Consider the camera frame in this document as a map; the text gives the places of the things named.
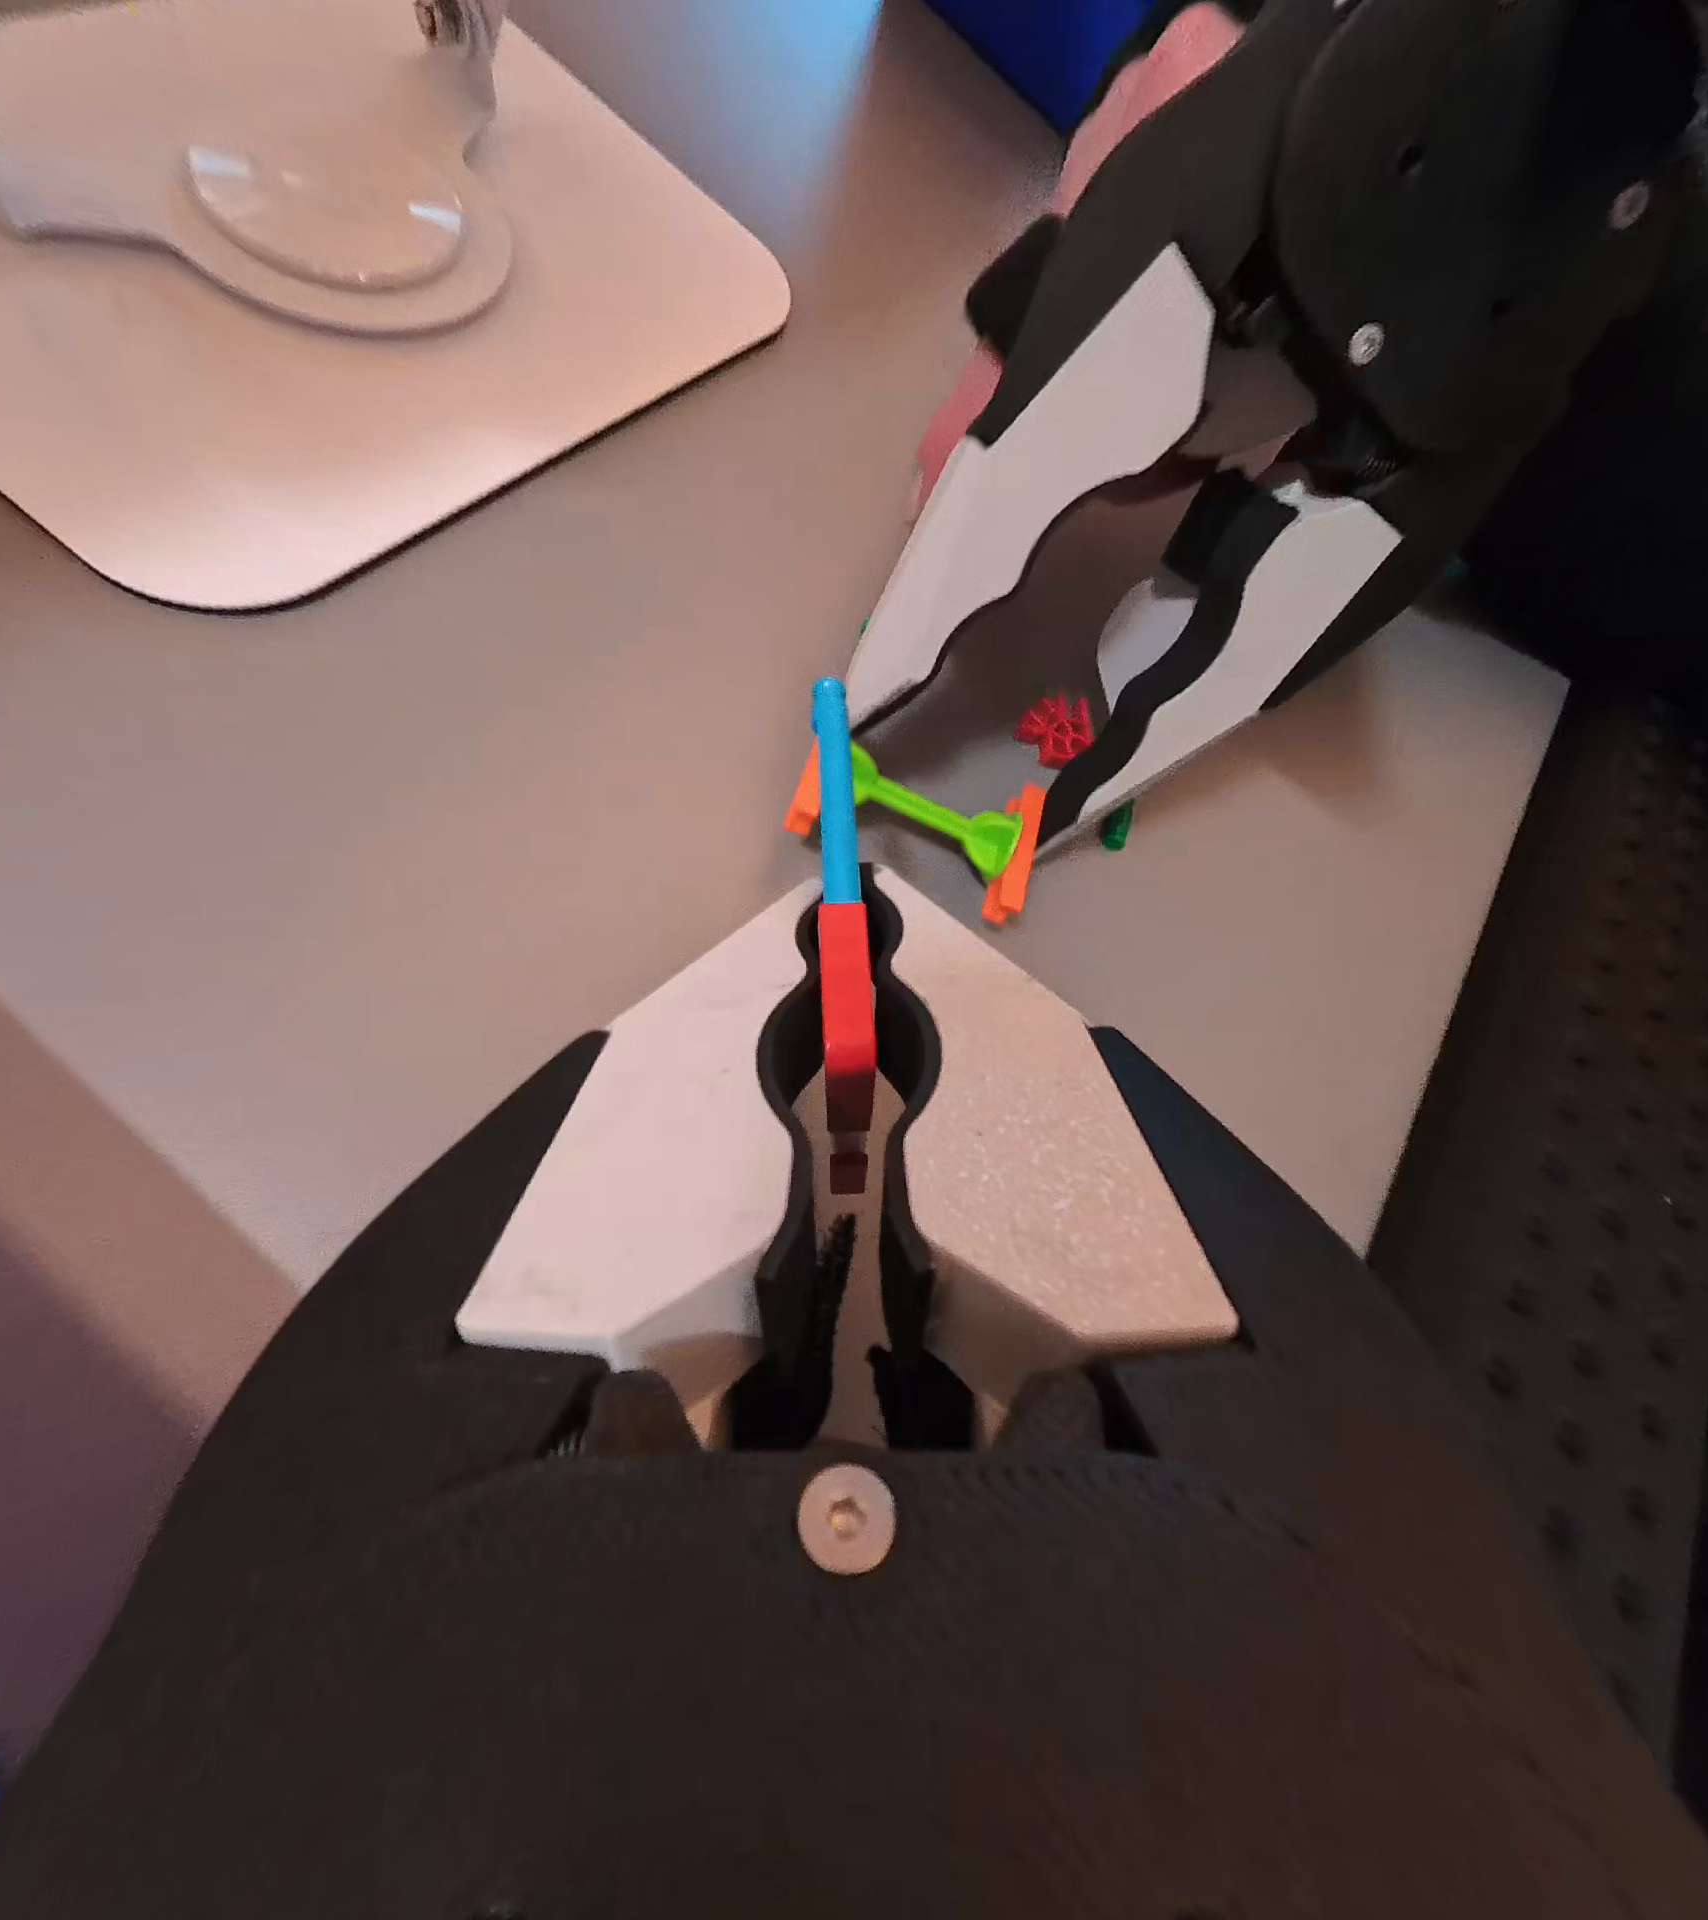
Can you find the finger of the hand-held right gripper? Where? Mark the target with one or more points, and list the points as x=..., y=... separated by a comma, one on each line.
x=1304, y=601
x=1079, y=404

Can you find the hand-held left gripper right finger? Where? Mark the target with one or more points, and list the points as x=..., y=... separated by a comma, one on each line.
x=1064, y=1200

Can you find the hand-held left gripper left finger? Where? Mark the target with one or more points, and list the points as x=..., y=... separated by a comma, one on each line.
x=628, y=1200

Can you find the lime green spool rod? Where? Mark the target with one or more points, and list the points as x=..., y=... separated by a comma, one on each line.
x=928, y=819

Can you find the teal plastic panel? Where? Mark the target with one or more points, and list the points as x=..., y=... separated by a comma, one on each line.
x=835, y=794

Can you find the plain blue plastic bin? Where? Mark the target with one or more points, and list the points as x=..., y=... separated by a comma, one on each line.
x=1034, y=45

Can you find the black perforated board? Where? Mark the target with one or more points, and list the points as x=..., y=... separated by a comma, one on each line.
x=1575, y=1200

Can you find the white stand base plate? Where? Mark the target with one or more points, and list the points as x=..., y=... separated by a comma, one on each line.
x=344, y=420

